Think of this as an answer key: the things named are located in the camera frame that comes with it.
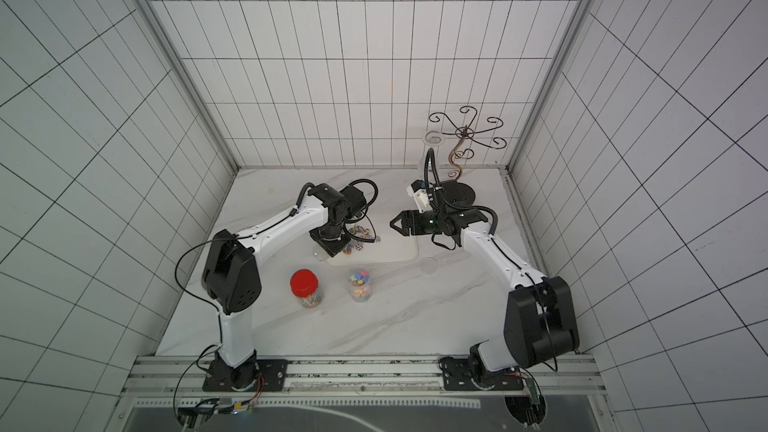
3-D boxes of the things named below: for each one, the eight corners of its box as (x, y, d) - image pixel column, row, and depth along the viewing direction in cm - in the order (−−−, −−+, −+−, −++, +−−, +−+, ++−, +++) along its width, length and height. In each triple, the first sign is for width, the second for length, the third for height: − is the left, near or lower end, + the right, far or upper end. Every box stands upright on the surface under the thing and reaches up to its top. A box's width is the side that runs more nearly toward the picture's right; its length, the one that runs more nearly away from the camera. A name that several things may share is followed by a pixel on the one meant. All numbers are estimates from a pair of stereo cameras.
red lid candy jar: (297, 308, 85) (287, 293, 76) (302, 284, 90) (292, 268, 81) (321, 308, 85) (313, 293, 76) (324, 284, 90) (317, 268, 81)
